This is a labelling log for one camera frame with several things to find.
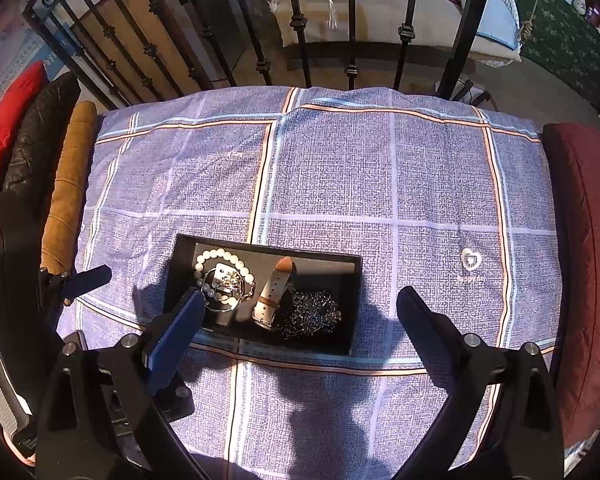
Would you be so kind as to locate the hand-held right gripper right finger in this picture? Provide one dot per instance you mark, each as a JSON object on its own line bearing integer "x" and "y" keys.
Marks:
{"x": 411, "y": 302}

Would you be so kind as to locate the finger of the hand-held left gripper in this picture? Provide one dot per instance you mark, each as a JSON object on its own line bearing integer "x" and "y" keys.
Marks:
{"x": 87, "y": 278}

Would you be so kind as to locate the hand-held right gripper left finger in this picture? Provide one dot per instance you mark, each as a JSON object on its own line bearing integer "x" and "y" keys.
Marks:
{"x": 175, "y": 345}

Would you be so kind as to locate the black rectangular box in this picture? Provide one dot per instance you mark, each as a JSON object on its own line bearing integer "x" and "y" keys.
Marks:
{"x": 330, "y": 270}

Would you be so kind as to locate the white jewelry card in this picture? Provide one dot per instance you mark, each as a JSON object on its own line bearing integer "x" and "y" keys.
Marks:
{"x": 222, "y": 270}

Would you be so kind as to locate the tan suede cushion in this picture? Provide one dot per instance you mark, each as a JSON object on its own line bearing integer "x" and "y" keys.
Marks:
{"x": 70, "y": 185}

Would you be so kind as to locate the blue plaid blanket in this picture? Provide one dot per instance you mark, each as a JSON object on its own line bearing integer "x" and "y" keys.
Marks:
{"x": 355, "y": 170}

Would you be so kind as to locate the black leather cushion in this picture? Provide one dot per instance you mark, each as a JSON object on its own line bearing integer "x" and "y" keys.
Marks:
{"x": 40, "y": 130}

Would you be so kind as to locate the maroon cushion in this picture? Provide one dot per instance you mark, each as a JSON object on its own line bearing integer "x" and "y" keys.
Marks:
{"x": 590, "y": 260}

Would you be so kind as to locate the light blue pillow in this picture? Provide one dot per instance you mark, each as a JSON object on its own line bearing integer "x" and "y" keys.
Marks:
{"x": 495, "y": 15}

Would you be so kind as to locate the green patterned rug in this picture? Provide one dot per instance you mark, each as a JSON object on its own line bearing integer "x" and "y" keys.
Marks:
{"x": 565, "y": 35}

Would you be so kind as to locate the black metal bed frame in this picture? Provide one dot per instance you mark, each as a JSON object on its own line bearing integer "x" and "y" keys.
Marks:
{"x": 351, "y": 20}

